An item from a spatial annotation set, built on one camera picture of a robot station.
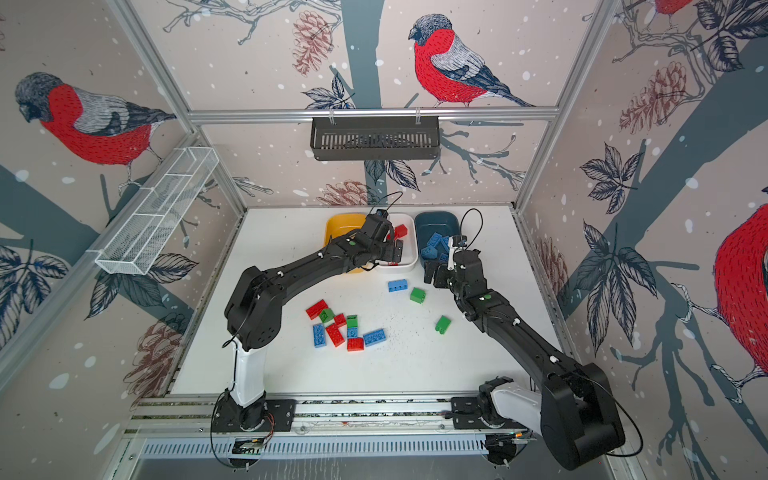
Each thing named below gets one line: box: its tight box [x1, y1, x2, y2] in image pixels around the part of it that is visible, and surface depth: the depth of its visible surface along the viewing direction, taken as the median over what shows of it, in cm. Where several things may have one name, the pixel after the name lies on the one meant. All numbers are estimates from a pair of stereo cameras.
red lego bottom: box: [347, 337, 365, 352], surface depth 87 cm
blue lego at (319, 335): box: [313, 323, 327, 348], surface depth 89 cm
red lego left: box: [305, 299, 329, 320], surface depth 92 cm
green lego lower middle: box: [347, 314, 358, 328], surface depth 90 cm
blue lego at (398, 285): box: [388, 279, 408, 293], surface depth 98 cm
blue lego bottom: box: [363, 328, 387, 347], surface depth 87 cm
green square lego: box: [410, 287, 426, 304], surface depth 96 cm
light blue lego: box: [421, 245, 438, 260], surface depth 106 cm
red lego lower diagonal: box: [326, 323, 345, 347], surface depth 87 cm
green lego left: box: [320, 308, 335, 323], surface depth 91 cm
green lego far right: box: [435, 315, 452, 334], surface depth 89 cm
